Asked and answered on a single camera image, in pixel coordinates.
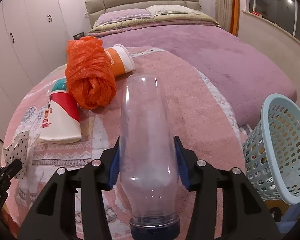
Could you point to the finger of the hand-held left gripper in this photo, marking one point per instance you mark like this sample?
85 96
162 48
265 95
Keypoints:
15 167

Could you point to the orange plastic bag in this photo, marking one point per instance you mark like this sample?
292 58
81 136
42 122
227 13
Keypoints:
90 80

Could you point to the beige folded quilt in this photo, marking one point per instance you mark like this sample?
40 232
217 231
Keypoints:
185 20

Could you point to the white red green paper cup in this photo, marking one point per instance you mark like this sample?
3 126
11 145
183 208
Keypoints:
60 120

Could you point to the orange curtain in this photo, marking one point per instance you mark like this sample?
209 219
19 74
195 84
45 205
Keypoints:
235 5

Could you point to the orange white paper cup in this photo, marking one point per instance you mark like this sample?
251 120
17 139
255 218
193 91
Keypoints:
122 60

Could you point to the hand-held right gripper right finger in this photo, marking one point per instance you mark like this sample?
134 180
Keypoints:
182 170

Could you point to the beige window sill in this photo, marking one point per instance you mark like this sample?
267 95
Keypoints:
277 27

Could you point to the light blue plastic basket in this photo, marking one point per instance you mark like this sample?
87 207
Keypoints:
267 120

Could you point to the beige curtain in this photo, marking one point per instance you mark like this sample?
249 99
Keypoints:
223 2

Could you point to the purple pillow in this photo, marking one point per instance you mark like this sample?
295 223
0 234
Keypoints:
125 15

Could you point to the dark framed window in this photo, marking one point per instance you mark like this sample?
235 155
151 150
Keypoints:
285 12

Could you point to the white wardrobe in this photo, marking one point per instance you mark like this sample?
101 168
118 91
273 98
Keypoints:
27 30

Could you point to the pink patterned blanket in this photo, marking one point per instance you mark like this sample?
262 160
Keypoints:
202 105

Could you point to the white patterned pillow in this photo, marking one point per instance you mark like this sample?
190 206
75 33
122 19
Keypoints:
170 9

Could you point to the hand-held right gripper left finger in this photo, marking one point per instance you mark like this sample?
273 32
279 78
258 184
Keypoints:
114 170

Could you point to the small red box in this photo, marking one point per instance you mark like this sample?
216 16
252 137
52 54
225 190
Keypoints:
257 13

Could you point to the clear plastic bottle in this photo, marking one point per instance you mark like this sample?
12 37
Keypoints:
147 130

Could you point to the purple bedspread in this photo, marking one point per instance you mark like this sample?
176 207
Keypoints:
227 55

